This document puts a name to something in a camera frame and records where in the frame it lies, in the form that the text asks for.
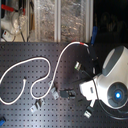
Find clear plastic storage bins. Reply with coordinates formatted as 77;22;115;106
34;0;94;43

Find blue object at corner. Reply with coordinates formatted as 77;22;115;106
0;116;6;126

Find blue connector plug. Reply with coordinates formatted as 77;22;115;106
91;26;98;45

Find black perforated breadboard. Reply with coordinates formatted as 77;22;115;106
0;42;128;128

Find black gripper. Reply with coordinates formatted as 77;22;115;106
60;89;76;99

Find white cable with red band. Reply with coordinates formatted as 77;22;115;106
0;40;89;105

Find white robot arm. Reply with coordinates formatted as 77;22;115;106
79;46;128;109

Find grey cable clip middle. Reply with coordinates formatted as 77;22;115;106
51;86;59;100

